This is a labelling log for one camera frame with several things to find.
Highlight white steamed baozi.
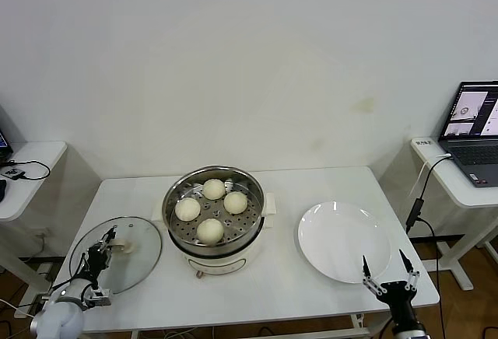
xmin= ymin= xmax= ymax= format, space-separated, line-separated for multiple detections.
xmin=223 ymin=191 xmax=249 ymax=215
xmin=202 ymin=178 xmax=226 ymax=201
xmin=174 ymin=197 xmax=202 ymax=222
xmin=196 ymin=218 xmax=225 ymax=245

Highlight white side table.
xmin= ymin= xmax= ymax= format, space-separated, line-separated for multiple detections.
xmin=0 ymin=141 xmax=69 ymax=316
xmin=411 ymin=136 xmax=498 ymax=292

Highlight thin black looped cable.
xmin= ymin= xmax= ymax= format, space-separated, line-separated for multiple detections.
xmin=7 ymin=159 xmax=52 ymax=181

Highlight white power strip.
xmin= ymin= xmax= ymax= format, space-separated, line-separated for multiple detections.
xmin=37 ymin=261 xmax=55 ymax=282

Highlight glass lid cream handle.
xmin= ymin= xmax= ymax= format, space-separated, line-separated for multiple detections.
xmin=69 ymin=215 xmax=163 ymax=295

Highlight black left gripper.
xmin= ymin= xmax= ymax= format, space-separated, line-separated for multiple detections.
xmin=86 ymin=225 xmax=118 ymax=278

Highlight white round plate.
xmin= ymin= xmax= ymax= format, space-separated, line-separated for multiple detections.
xmin=298 ymin=201 xmax=392 ymax=285

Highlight grey open laptop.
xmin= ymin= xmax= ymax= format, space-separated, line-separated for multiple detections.
xmin=439 ymin=80 xmax=498 ymax=189

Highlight stainless steel steamer basket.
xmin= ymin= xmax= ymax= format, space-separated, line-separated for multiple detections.
xmin=162 ymin=165 xmax=266 ymax=257

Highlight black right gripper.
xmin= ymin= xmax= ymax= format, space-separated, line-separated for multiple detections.
xmin=361 ymin=248 xmax=421 ymax=328

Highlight cream electric cooking pot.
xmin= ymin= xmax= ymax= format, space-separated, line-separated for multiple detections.
xmin=151 ymin=193 xmax=278 ymax=280

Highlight black cable with adapter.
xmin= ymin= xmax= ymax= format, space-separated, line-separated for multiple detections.
xmin=405 ymin=155 xmax=454 ymax=339

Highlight white cable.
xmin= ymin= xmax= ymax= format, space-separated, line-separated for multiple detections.
xmin=408 ymin=154 xmax=452 ymax=200

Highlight black open laptop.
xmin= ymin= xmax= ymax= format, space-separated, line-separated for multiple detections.
xmin=0 ymin=103 xmax=16 ymax=167

